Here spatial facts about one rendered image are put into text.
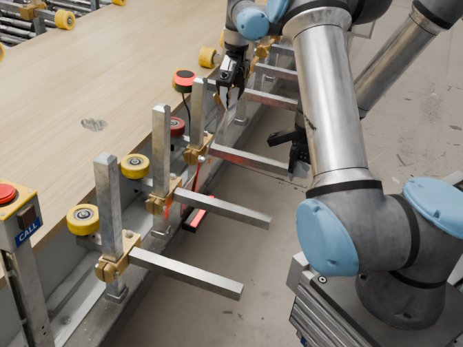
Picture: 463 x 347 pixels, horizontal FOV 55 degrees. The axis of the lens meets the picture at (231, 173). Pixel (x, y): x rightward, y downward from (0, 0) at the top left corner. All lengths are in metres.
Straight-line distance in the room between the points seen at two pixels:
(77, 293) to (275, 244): 1.29
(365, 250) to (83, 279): 0.92
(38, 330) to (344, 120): 0.64
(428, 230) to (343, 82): 0.25
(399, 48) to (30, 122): 1.09
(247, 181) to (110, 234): 1.81
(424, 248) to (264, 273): 1.58
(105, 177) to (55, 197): 0.30
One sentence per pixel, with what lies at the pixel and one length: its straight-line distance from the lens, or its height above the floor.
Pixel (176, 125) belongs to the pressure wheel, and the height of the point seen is 0.91.
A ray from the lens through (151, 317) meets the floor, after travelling 2.04.
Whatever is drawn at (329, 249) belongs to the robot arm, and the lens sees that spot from 0.64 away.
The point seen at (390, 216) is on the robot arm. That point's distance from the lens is 0.68.
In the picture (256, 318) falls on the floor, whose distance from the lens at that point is 2.07.
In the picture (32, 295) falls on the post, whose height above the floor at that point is 1.02.
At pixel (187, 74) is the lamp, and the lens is 1.35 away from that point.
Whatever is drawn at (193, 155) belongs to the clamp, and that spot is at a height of 0.86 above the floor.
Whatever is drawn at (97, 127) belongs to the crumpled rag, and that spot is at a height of 0.91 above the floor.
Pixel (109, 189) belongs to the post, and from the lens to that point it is 0.95.
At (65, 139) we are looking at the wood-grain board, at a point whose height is 0.90.
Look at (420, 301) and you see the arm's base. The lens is 0.81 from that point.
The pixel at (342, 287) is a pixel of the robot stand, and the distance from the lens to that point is 0.85.
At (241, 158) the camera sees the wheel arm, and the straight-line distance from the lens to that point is 1.44.
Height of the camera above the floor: 1.66
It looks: 36 degrees down
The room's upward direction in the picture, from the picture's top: 7 degrees clockwise
